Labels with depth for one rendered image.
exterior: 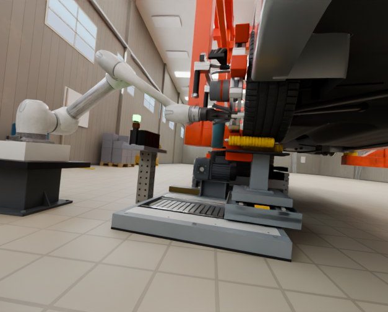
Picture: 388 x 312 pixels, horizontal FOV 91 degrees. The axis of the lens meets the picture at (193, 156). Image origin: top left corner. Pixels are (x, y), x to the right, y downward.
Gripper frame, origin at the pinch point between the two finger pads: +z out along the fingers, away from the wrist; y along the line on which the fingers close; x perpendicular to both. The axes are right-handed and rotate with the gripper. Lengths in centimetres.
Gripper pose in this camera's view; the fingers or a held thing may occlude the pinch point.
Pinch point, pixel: (237, 115)
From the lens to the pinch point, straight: 107.3
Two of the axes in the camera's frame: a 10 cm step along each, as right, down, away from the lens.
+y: -1.0, -7.4, -6.7
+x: 2.2, -6.7, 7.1
